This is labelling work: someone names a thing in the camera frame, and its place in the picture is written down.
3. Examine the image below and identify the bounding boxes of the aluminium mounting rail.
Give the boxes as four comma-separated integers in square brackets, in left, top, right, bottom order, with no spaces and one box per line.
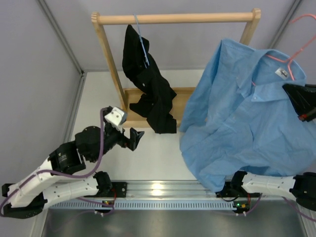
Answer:
[39,179,307,199]

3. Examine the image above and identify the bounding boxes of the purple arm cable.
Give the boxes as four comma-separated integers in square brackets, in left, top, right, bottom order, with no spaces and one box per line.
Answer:
[281,196,316,223]
[0,107,109,217]

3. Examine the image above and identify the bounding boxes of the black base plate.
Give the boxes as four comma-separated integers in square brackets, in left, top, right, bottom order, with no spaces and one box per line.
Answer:
[97,182,127,198]
[215,181,243,201]

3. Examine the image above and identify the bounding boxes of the blue plastic hanger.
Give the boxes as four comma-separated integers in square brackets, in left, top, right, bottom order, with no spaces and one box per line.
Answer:
[134,14,150,68]

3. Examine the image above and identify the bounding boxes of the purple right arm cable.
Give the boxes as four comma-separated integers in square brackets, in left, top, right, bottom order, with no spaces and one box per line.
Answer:
[281,196,316,223]

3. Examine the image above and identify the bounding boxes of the light blue shirt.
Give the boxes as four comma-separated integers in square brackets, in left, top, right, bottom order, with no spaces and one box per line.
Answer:
[179,39,316,192]

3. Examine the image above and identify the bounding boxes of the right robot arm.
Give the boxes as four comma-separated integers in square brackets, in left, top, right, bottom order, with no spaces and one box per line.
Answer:
[230,84,316,211]

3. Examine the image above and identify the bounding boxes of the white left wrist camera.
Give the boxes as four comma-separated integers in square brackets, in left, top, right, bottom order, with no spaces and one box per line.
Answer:
[104,107,127,133]

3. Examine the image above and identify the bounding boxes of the black shirt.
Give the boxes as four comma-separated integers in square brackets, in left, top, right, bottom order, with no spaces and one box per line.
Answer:
[122,25,177,134]

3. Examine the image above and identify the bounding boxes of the wooden clothes rack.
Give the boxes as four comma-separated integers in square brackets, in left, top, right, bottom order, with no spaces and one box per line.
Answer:
[91,8,261,128]

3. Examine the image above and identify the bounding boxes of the grey slotted cable duct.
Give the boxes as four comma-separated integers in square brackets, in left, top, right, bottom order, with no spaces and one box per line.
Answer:
[51,199,246,211]

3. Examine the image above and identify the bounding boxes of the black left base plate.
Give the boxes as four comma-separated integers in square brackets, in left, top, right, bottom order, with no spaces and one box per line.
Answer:
[97,182,127,198]

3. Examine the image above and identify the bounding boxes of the pink plastic hanger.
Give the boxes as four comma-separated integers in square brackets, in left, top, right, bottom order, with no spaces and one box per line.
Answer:
[265,13,316,81]

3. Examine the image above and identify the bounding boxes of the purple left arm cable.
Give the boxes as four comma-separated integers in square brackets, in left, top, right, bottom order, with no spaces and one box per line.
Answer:
[0,107,109,217]

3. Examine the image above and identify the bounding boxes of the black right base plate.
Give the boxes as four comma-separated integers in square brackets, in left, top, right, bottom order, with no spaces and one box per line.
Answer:
[215,181,243,201]

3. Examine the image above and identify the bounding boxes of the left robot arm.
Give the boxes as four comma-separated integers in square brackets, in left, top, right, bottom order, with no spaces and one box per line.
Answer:
[0,123,144,219]

